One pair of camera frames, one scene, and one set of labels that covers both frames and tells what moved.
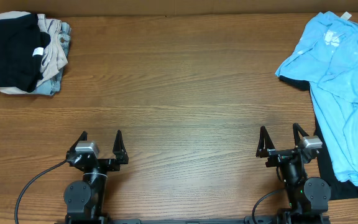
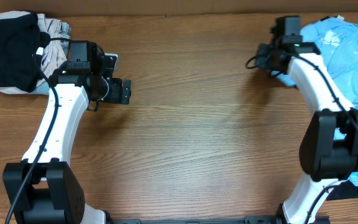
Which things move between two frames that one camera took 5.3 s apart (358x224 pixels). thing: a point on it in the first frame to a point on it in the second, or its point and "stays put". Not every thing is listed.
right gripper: x=284 y=154 to x=262 y=54
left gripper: x=101 y=162 to x=125 y=92
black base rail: x=194 y=221 stays put
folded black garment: x=7 y=59 stays put
